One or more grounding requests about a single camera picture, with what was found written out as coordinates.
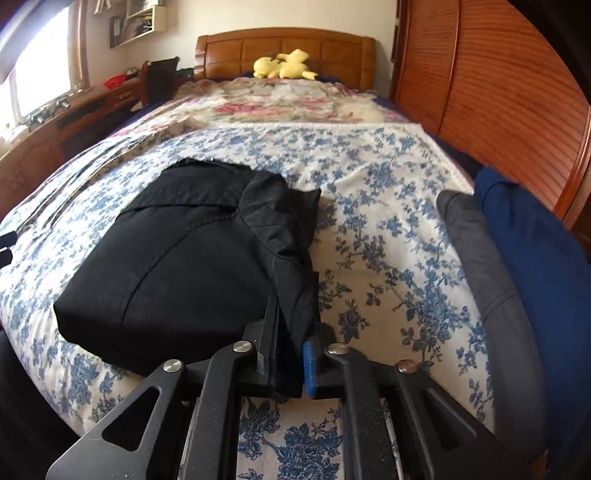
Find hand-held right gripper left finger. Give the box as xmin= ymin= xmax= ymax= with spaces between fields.
xmin=46 ymin=295 xmax=282 ymax=480

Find pink floral quilt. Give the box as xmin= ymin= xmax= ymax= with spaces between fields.
xmin=110 ymin=76 xmax=420 ymax=140

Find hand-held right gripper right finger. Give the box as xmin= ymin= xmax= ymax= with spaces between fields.
xmin=302 ymin=323 xmax=544 ymax=480

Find wooden chair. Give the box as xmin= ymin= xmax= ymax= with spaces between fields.
xmin=139 ymin=56 xmax=182 ymax=110

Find wooden slatted wardrobe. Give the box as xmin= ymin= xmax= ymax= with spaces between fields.
xmin=390 ymin=0 xmax=591 ymax=229

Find wooden bed headboard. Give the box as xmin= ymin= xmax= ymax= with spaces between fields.
xmin=194 ymin=27 xmax=376 ymax=89

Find grey cloth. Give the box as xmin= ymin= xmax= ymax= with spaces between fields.
xmin=436 ymin=189 xmax=551 ymax=480

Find blue floral bedsheet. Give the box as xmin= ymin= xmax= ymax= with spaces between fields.
xmin=0 ymin=122 xmax=498 ymax=480

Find black coat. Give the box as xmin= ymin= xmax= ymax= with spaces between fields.
xmin=53 ymin=157 xmax=322 ymax=398

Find wooden desk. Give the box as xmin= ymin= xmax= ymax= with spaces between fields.
xmin=0 ymin=76 xmax=145 ymax=220

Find yellow plush toy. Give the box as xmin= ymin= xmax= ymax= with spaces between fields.
xmin=252 ymin=48 xmax=319 ymax=80

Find metal tools on desk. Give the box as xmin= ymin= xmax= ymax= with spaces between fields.
xmin=25 ymin=98 xmax=71 ymax=124

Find white wall shelf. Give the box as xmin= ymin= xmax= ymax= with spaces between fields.
xmin=93 ymin=0 xmax=170 ymax=49

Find blue cloth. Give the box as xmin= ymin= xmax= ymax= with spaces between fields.
xmin=473 ymin=166 xmax=591 ymax=468

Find window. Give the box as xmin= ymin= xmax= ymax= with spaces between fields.
xmin=0 ymin=2 xmax=89 ymax=136

